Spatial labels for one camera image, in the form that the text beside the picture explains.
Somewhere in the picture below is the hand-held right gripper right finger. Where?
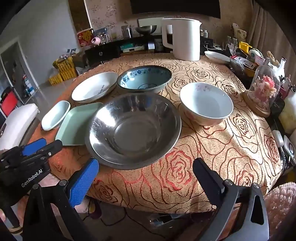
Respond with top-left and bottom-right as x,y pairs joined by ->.
193,158 -> 270,241

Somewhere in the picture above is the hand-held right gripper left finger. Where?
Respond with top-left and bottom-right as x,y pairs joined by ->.
23,158 -> 100,241

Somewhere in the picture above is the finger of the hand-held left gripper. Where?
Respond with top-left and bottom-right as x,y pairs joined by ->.
20,138 -> 48,157
35,140 -> 63,161

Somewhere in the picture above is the green square plate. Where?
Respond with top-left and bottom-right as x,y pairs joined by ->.
55,102 -> 104,146

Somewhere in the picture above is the small white dish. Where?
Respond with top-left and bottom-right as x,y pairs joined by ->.
41,101 -> 71,131

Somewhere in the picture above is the large steel bowl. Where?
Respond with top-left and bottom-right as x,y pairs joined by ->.
85,92 -> 182,170

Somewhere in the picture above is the white bowl with pink flowers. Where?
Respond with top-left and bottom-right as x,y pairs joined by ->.
180,82 -> 234,126

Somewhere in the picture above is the blue patterned ceramic bowl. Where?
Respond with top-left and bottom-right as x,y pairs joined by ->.
116,65 -> 172,93

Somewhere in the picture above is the rose patterned tablecloth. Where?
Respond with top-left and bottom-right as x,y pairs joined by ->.
28,53 -> 284,214

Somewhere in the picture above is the red chair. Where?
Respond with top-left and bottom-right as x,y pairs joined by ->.
0,87 -> 19,116

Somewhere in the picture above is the pink fluffy cloth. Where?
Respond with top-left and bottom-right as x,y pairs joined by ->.
264,182 -> 296,232

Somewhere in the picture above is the yellow plastic crate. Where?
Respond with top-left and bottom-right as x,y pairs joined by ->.
54,57 -> 78,80

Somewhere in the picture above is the white device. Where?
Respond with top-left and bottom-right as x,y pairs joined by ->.
272,130 -> 296,163

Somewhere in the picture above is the cream plastic container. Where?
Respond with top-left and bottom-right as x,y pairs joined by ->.
279,95 -> 296,133

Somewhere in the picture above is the black drawer cabinet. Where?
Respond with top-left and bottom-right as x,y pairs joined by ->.
84,35 -> 167,67

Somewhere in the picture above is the glass dome with flowers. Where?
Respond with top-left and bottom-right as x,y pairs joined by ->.
242,65 -> 281,117

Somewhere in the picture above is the red flowered box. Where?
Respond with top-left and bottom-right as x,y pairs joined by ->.
77,28 -> 94,48

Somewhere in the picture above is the plain white plate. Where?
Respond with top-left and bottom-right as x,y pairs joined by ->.
204,51 -> 231,65

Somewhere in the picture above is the teal flat box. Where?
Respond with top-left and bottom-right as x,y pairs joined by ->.
120,44 -> 145,52

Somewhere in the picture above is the white tape dispenser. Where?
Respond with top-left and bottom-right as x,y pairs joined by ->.
248,49 -> 264,61

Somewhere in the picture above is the steel cup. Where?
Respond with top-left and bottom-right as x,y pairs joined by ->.
121,25 -> 132,39

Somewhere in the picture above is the small steel bowl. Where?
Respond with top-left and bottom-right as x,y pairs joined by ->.
135,25 -> 158,36

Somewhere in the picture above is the white board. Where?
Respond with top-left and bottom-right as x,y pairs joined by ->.
139,17 -> 167,35

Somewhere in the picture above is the clutter of bottles and boxes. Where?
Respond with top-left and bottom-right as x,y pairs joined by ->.
252,0 -> 296,63

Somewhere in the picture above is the black wall television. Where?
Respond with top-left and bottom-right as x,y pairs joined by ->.
130,0 -> 221,19

